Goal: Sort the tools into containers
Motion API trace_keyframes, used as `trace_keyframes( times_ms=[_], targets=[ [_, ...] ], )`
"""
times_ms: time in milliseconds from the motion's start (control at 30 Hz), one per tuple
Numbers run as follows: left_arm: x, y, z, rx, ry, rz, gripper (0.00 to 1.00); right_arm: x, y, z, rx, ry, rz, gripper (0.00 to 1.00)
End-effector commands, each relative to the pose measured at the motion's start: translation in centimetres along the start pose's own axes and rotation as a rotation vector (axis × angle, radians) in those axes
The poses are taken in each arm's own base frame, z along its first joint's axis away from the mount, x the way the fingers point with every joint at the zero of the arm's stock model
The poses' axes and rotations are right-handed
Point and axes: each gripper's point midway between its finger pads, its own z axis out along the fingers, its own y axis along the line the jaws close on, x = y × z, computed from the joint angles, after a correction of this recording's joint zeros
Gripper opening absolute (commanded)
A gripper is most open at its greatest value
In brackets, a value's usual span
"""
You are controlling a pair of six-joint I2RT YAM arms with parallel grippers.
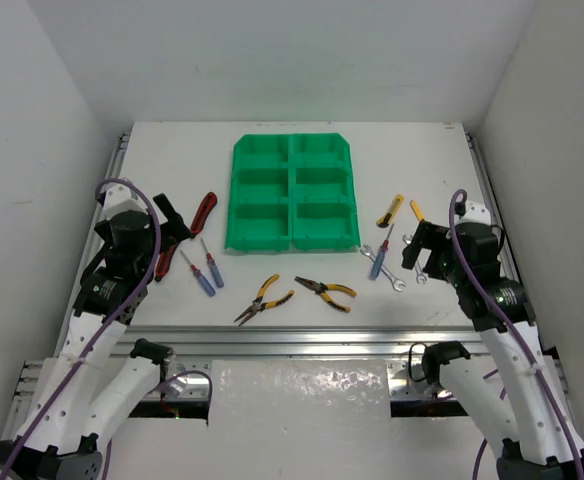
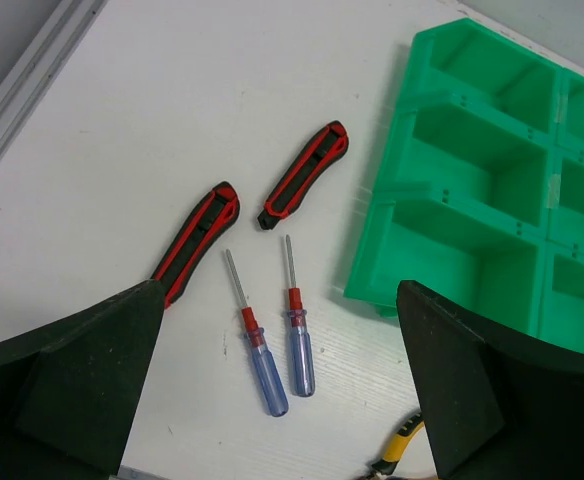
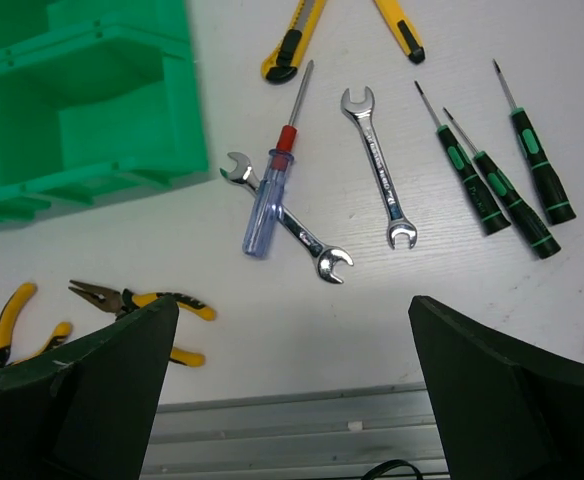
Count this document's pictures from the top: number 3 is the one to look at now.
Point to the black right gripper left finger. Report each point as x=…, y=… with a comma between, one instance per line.
x=85, y=410

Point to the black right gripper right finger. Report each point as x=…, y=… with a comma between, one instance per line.
x=504, y=409

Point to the yellow needle-nose pliers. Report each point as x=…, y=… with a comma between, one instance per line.
x=124, y=302

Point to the green black precision screwdriver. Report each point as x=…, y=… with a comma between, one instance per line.
x=484, y=206

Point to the chrome open-end wrench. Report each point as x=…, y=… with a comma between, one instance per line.
x=325, y=257
x=361, y=114

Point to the red blue clear screwdriver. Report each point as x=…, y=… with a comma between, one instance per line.
x=267, y=207

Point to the yellow utility knife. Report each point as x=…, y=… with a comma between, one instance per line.
x=283, y=63
x=402, y=29

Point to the green compartment tray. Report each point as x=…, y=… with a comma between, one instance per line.
x=95, y=97

